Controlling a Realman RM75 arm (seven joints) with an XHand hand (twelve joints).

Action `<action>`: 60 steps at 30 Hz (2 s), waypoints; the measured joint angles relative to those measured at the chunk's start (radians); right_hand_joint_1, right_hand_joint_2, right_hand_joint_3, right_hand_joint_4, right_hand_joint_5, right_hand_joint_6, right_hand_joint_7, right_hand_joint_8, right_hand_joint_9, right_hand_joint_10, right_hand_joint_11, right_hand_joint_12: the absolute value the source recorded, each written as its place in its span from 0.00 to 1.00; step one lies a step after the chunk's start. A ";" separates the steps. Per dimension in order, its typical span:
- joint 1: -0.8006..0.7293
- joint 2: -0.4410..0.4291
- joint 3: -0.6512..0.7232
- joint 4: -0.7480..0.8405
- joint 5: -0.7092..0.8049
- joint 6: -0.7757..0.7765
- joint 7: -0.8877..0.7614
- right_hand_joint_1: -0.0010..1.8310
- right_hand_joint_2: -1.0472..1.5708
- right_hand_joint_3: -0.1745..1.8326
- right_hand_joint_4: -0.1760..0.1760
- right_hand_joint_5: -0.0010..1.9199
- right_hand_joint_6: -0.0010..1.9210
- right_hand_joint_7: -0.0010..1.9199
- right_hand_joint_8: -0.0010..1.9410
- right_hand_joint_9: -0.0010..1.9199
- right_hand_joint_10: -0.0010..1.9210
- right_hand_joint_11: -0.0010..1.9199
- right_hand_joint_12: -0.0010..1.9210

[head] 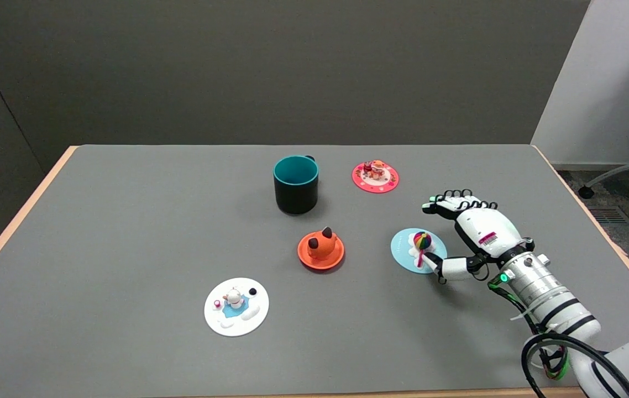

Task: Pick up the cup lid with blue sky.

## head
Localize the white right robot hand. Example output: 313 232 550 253
422 190 534 285

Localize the light blue lid with lollipop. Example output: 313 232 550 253
391 228 448 275

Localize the pink cup lid with figures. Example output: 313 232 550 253
352 160 400 194

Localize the orange cup lid with fox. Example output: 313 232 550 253
297 227 345 271

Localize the white cup lid with cat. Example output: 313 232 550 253
204 277 270 337

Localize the floor vent grille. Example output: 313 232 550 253
588 207 629 226

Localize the office chair base with castors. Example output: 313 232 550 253
578 123 629 200

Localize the black mug teal inside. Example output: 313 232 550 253
273 155 319 216

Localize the black looping robot cable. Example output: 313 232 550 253
521 332 629 398

